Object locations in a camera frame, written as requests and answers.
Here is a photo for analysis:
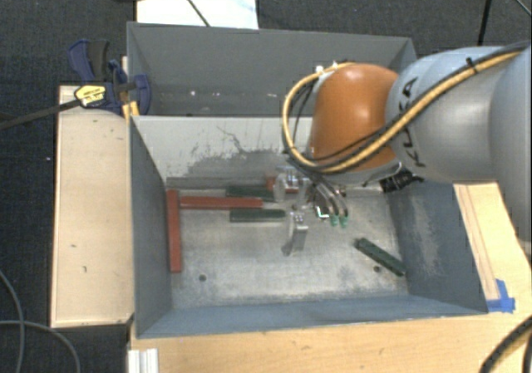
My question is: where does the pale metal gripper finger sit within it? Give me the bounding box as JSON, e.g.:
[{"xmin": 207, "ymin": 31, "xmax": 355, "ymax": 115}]
[
  {"xmin": 281, "ymin": 213, "xmax": 311, "ymax": 258},
  {"xmin": 272, "ymin": 172, "xmax": 298, "ymax": 204}
]

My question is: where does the red-brown flat block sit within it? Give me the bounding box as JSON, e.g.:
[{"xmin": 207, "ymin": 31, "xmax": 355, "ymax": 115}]
[
  {"xmin": 264, "ymin": 175, "xmax": 300, "ymax": 194},
  {"xmin": 165, "ymin": 189, "xmax": 185, "ymax": 274},
  {"xmin": 179, "ymin": 195, "xmax": 264, "ymax": 211}
]

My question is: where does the dark green flat block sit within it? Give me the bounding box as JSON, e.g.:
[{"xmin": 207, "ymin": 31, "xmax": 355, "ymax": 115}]
[
  {"xmin": 229, "ymin": 208, "xmax": 288, "ymax": 223},
  {"xmin": 354, "ymin": 237, "xmax": 407, "ymax": 278},
  {"xmin": 225, "ymin": 184, "xmax": 276, "ymax": 201}
]

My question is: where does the grey metal bin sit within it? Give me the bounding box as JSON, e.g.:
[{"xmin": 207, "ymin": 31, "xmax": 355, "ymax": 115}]
[{"xmin": 126, "ymin": 21, "xmax": 490, "ymax": 340}]

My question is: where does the pale wood board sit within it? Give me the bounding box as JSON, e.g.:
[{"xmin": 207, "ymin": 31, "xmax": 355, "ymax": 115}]
[{"xmin": 49, "ymin": 84, "xmax": 136, "ymax": 329}]

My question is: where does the black cylinder on white bracket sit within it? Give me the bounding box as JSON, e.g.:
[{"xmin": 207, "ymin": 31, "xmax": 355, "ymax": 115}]
[{"xmin": 378, "ymin": 170, "xmax": 423, "ymax": 194}]

